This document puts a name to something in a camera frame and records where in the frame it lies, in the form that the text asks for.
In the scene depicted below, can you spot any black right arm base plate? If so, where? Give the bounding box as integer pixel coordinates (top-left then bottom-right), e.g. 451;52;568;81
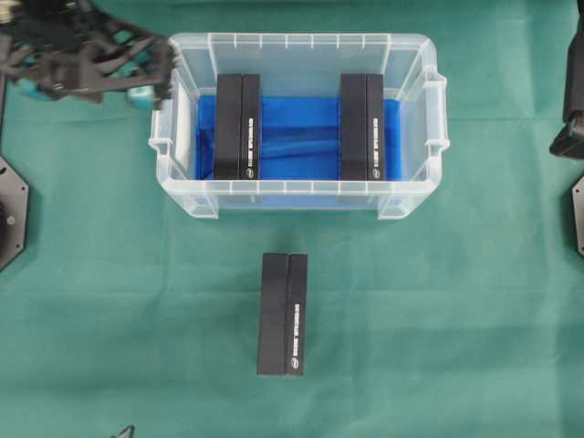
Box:
571;176;584;256

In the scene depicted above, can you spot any blue cloth liner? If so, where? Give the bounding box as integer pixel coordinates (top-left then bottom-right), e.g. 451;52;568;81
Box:
193;96;380;210

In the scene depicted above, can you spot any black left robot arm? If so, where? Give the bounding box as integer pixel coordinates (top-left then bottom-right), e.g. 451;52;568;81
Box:
1;1;176;110

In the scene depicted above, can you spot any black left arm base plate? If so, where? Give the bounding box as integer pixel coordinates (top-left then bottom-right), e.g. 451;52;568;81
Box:
0;157;29;269

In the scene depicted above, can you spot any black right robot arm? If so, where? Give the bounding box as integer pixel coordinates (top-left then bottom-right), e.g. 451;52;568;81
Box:
549;28;583;161

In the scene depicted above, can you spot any black realsense box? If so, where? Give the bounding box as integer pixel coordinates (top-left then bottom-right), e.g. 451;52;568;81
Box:
214;74;262;181
256;253;308;377
340;73;386;182

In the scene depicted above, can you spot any clear plastic storage case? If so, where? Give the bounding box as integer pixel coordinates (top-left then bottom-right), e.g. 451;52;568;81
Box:
149;33;450;220

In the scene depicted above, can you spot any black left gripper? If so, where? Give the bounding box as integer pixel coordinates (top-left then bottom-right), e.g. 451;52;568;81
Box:
1;13;175;110

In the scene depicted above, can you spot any black camera tip bottom edge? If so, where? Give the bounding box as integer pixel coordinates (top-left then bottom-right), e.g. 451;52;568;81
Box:
110;424;135;438

